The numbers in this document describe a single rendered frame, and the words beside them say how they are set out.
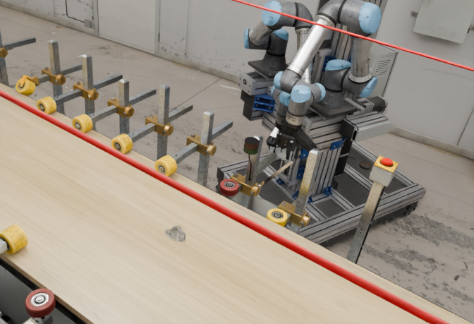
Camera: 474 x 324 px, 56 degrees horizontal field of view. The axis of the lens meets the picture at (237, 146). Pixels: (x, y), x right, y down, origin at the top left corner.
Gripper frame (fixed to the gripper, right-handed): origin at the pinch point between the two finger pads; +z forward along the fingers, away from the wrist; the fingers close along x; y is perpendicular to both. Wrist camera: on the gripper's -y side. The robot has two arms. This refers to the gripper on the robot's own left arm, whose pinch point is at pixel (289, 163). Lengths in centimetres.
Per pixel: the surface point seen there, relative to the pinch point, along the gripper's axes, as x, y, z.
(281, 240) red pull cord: 124, -45, -77
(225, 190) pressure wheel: 25.5, 15.3, 8.2
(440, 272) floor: -98, -82, 97
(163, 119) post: 12, 61, -2
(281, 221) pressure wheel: 27.3, -12.2, 7.2
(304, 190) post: 12.2, -13.2, 0.8
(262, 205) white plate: 8.2, 4.7, 21.3
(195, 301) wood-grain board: 77, -8, 8
